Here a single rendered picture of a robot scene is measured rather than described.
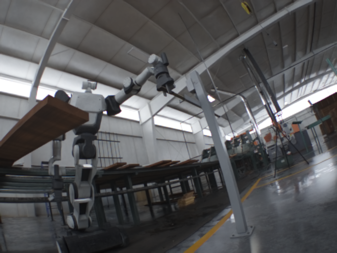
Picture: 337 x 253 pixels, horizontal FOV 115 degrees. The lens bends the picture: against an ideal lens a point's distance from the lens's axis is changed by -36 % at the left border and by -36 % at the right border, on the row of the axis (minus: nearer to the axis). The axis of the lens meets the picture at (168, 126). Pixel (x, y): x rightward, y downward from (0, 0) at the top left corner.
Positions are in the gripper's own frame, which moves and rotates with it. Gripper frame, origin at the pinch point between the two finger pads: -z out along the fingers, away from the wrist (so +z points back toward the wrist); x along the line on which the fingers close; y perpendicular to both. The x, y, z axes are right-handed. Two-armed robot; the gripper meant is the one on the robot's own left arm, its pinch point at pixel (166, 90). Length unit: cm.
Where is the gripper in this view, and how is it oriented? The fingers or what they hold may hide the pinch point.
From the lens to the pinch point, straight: 99.5
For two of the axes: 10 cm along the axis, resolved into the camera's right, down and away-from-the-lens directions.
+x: 7.6, -3.9, -5.3
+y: 6.1, 1.3, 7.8
